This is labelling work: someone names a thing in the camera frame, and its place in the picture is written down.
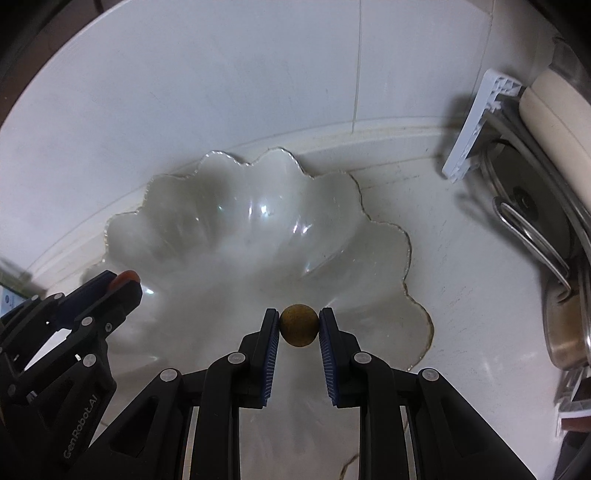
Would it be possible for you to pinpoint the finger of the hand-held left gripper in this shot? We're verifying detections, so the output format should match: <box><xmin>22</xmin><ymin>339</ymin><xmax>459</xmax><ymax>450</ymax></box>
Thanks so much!
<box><xmin>9</xmin><ymin>281</ymin><xmax>142</xmax><ymax>393</ymax></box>
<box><xmin>0</xmin><ymin>271</ymin><xmax>117</xmax><ymax>352</ymax></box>

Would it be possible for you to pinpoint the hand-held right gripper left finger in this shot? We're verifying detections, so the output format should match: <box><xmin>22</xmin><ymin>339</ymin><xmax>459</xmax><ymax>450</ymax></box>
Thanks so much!
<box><xmin>93</xmin><ymin>308</ymin><xmax>281</xmax><ymax>480</ymax></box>

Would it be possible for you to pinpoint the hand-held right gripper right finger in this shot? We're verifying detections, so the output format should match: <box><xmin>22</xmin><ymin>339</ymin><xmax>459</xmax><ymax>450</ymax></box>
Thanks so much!
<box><xmin>318</xmin><ymin>308</ymin><xmax>539</xmax><ymax>480</ymax></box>

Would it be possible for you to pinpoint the brown longan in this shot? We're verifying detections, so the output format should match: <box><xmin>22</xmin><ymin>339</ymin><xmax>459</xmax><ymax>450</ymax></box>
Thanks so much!
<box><xmin>279</xmin><ymin>304</ymin><xmax>321</xmax><ymax>348</ymax></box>

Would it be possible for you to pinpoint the white scalloped bowl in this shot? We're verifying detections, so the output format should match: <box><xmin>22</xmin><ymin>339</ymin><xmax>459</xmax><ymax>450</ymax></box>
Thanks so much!
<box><xmin>82</xmin><ymin>148</ymin><xmax>435</xmax><ymax>480</ymax></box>

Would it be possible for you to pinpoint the white pump bottle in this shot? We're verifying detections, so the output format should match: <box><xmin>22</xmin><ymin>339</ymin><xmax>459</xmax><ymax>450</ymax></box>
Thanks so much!
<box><xmin>0</xmin><ymin>284</ymin><xmax>28</xmax><ymax>320</ymax></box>

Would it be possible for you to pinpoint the steel pot lid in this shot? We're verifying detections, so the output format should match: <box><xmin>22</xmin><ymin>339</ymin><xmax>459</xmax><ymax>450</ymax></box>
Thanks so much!
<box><xmin>480</xmin><ymin>138</ymin><xmax>585</xmax><ymax>278</ymax></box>

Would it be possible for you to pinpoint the steel saucepan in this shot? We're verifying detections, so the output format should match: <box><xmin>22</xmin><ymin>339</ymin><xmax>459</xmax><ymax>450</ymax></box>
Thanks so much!
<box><xmin>492</xmin><ymin>196</ymin><xmax>591</xmax><ymax>370</ymax></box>

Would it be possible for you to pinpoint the cream cooking pot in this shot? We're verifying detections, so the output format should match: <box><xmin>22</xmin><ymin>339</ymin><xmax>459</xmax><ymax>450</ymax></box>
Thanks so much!
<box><xmin>517</xmin><ymin>67</ymin><xmax>591</xmax><ymax>185</ymax></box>

